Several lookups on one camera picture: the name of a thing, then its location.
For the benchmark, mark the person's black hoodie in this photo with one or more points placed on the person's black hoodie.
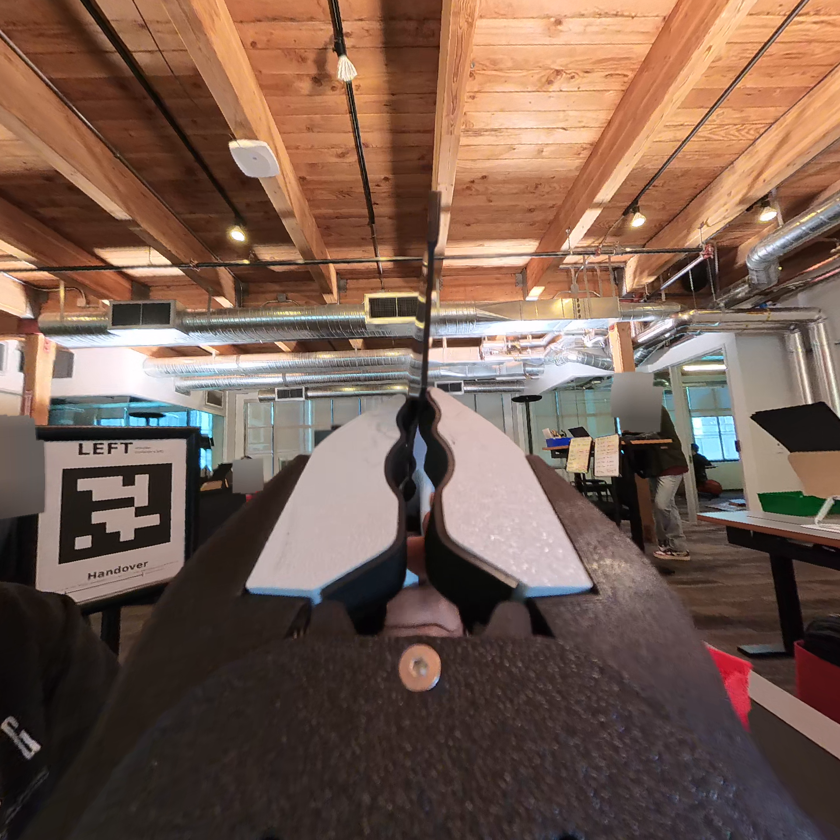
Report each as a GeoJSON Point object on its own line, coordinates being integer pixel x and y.
{"type": "Point", "coordinates": [39, 689]}

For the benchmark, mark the paper flip board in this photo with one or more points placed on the paper flip board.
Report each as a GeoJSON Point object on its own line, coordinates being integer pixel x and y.
{"type": "Point", "coordinates": [607, 455]}
{"type": "Point", "coordinates": [579, 454]}

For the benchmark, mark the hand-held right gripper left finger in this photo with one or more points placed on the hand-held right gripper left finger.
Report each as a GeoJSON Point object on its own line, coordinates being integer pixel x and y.
{"type": "Point", "coordinates": [328, 518]}

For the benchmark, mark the wooden-rimmed black board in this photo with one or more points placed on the wooden-rimmed black board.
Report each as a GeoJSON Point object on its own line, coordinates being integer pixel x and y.
{"type": "Point", "coordinates": [800, 433]}

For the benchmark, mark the red plastic bin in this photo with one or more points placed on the red plastic bin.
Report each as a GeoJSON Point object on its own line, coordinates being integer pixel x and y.
{"type": "Point", "coordinates": [732, 682]}

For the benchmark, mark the track spotlight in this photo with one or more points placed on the track spotlight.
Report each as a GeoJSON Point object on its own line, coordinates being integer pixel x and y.
{"type": "Point", "coordinates": [237, 233]}
{"type": "Point", "coordinates": [766, 212]}
{"type": "Point", "coordinates": [636, 218]}
{"type": "Point", "coordinates": [346, 67]}

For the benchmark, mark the blue plastic bin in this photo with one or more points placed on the blue plastic bin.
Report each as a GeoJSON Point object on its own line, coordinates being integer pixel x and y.
{"type": "Point", "coordinates": [558, 445]}

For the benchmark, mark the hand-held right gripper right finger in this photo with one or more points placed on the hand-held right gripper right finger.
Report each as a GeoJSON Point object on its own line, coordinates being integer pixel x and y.
{"type": "Point", "coordinates": [505, 518]}

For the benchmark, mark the person's left hand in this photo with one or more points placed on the person's left hand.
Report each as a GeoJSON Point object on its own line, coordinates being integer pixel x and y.
{"type": "Point", "coordinates": [423, 610]}

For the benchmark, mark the long wooden desk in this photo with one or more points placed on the long wooden desk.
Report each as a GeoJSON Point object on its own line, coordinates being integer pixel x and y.
{"type": "Point", "coordinates": [754, 525]}

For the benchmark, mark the silver ventilation duct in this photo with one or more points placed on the silver ventilation duct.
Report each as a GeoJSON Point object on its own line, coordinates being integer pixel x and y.
{"type": "Point", "coordinates": [295, 364]}
{"type": "Point", "coordinates": [262, 321]}
{"type": "Point", "coordinates": [781, 243]}

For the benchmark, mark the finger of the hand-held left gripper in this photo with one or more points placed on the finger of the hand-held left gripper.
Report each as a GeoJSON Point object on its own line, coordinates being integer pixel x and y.
{"type": "Point", "coordinates": [423, 485]}

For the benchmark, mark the black packet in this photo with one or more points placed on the black packet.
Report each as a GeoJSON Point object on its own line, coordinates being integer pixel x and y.
{"type": "Point", "coordinates": [426, 295]}

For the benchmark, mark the white ceiling access point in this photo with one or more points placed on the white ceiling access point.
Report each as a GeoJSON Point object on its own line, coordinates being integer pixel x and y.
{"type": "Point", "coordinates": [254, 157]}

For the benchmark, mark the black floor lamp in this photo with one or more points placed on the black floor lamp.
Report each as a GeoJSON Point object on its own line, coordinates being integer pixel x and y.
{"type": "Point", "coordinates": [527, 399]}

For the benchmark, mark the black round bag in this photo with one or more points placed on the black round bag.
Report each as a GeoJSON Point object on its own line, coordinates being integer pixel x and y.
{"type": "Point", "coordinates": [823, 633]}

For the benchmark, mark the green plastic bin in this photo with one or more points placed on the green plastic bin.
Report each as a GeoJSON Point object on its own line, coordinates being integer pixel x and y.
{"type": "Point", "coordinates": [787, 504]}

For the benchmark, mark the framed marker sign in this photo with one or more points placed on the framed marker sign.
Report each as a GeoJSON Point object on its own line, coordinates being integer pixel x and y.
{"type": "Point", "coordinates": [111, 492]}

